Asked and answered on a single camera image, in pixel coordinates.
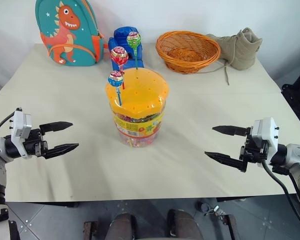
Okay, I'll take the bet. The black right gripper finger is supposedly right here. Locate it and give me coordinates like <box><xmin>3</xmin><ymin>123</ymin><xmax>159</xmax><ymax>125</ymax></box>
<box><xmin>204</xmin><ymin>151</ymin><xmax>248</xmax><ymax>173</ymax></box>
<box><xmin>211</xmin><ymin>125</ymin><xmax>250</xmax><ymax>137</ymax></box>

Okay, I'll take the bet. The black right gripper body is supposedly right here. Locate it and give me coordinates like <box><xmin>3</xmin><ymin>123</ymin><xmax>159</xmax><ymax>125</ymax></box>
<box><xmin>238</xmin><ymin>126</ymin><xmax>270</xmax><ymax>168</ymax></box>

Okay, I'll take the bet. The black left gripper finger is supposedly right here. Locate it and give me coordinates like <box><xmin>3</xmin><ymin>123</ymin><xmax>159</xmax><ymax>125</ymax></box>
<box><xmin>38</xmin><ymin>121</ymin><xmax>74</xmax><ymax>137</ymax></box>
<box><xmin>43</xmin><ymin>143</ymin><xmax>80</xmax><ymax>160</ymax></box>

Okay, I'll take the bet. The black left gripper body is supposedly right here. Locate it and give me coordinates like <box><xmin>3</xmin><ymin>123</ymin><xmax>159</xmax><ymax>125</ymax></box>
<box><xmin>22</xmin><ymin>128</ymin><xmax>49</xmax><ymax>158</ymax></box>

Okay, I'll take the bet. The blue wrapped lollipop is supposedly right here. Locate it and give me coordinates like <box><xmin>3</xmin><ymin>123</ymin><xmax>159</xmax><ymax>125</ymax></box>
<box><xmin>107</xmin><ymin>70</ymin><xmax>125</xmax><ymax>107</ymax></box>

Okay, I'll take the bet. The yellow-lidded lollipop jar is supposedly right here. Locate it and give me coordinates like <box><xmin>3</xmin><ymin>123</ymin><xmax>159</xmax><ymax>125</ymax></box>
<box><xmin>104</xmin><ymin>67</ymin><xmax>171</xmax><ymax>149</ymax></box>

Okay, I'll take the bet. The red wrapped lollipop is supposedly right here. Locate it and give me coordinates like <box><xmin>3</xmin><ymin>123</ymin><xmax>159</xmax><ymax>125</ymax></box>
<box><xmin>110</xmin><ymin>47</ymin><xmax>129</xmax><ymax>90</ymax></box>

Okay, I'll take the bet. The green wrapped lollipop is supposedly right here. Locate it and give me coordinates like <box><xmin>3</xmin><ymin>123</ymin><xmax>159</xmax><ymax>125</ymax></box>
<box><xmin>126</xmin><ymin>31</ymin><xmax>142</xmax><ymax>70</ymax></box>

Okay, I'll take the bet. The black equipment at table edge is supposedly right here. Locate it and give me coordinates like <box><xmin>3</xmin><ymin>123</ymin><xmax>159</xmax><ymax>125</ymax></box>
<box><xmin>281</xmin><ymin>65</ymin><xmax>300</xmax><ymax>137</ymax></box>

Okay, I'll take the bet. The beige high-top shoe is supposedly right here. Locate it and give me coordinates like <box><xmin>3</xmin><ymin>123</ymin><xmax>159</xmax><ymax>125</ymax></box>
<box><xmin>204</xmin><ymin>27</ymin><xmax>263</xmax><ymax>86</ymax></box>

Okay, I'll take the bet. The orange wicker basket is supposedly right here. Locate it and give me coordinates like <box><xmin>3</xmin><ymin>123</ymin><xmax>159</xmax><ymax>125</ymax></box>
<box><xmin>155</xmin><ymin>30</ymin><xmax>222</xmax><ymax>75</ymax></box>

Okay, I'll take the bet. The teal dinosaur backpack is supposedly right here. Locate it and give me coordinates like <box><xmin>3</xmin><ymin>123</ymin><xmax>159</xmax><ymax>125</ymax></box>
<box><xmin>34</xmin><ymin>0</ymin><xmax>108</xmax><ymax>67</ymax></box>

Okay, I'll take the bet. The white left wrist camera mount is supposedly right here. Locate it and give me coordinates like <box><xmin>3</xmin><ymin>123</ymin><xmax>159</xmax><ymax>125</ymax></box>
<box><xmin>9</xmin><ymin>107</ymin><xmax>33</xmax><ymax>160</ymax></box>

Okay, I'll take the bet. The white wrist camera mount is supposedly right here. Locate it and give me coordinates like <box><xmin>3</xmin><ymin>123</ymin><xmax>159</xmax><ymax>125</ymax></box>
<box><xmin>250</xmin><ymin>116</ymin><xmax>280</xmax><ymax>168</ymax></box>
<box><xmin>9</xmin><ymin>107</ymin><xmax>33</xmax><ymax>160</ymax></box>

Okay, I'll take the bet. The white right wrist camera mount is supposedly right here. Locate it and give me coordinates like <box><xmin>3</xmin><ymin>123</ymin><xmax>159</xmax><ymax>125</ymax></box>
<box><xmin>250</xmin><ymin>116</ymin><xmax>280</xmax><ymax>168</ymax></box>

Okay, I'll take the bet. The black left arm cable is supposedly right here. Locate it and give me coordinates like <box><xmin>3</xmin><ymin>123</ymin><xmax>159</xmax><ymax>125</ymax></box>
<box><xmin>0</xmin><ymin>111</ymin><xmax>16</xmax><ymax>139</ymax></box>

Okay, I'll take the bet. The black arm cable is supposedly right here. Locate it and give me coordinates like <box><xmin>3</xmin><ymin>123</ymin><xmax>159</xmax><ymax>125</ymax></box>
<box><xmin>261</xmin><ymin>159</ymin><xmax>300</xmax><ymax>236</ymax></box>
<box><xmin>0</xmin><ymin>111</ymin><xmax>16</xmax><ymax>139</ymax></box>

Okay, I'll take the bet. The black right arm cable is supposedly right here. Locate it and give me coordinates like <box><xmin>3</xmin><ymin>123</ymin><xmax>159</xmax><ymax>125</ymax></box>
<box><xmin>261</xmin><ymin>159</ymin><xmax>300</xmax><ymax>236</ymax></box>

